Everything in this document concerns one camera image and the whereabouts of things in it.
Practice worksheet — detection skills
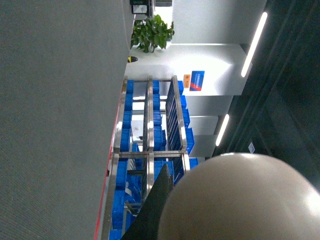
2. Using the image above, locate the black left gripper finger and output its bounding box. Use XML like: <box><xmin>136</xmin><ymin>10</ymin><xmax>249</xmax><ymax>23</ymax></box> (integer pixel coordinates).
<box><xmin>121</xmin><ymin>164</ymin><xmax>174</xmax><ymax>240</ymax></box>

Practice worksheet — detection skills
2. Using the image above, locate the beige plastic dustpan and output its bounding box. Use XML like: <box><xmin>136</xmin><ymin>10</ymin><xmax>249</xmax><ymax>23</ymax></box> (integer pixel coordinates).
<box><xmin>157</xmin><ymin>153</ymin><xmax>320</xmax><ymax>240</ymax></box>

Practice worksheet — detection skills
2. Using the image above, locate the stainless steel roller shelf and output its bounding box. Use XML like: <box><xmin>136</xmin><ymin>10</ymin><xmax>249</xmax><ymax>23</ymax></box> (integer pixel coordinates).
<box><xmin>94</xmin><ymin>76</ymin><xmax>194</xmax><ymax>240</ymax></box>

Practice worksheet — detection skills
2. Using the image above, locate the yellow black striped bollard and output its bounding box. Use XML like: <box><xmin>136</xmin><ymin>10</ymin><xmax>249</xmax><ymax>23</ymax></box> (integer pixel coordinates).
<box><xmin>127</xmin><ymin>56</ymin><xmax>139</xmax><ymax>63</ymax></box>

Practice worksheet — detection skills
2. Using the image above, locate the potted green plant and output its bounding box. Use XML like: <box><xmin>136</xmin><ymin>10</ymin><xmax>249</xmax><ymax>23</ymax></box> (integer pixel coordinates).
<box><xmin>130</xmin><ymin>14</ymin><xmax>175</xmax><ymax>54</ymax></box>

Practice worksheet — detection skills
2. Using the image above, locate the orange wall sign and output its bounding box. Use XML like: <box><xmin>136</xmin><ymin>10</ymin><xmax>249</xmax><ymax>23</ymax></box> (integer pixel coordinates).
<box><xmin>183</xmin><ymin>74</ymin><xmax>191</xmax><ymax>89</ymax></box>

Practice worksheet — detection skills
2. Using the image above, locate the blue wall sign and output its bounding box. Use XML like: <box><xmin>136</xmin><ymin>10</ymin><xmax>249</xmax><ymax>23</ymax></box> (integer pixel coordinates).
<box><xmin>189</xmin><ymin>70</ymin><xmax>205</xmax><ymax>92</ymax></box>

